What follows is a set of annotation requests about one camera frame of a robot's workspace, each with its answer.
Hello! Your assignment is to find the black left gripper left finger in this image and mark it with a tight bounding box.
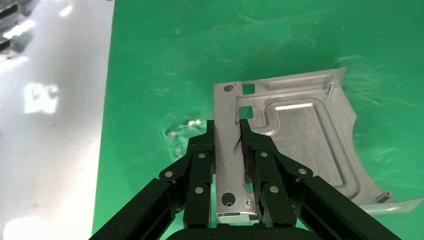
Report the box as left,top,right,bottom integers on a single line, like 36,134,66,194
89,119,217,240

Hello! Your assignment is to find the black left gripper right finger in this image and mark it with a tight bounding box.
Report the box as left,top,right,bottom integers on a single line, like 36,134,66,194
239,118,402,240

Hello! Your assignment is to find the machined aluminium plate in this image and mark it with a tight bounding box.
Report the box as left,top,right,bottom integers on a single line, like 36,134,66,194
213,67,424,226

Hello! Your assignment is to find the white metal shelf rack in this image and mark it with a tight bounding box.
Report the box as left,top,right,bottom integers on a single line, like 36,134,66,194
0,0,116,240

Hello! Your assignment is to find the ribbed grey metal bar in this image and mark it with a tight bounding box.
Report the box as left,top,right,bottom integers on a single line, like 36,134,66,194
0,0,22,19
0,18,37,61

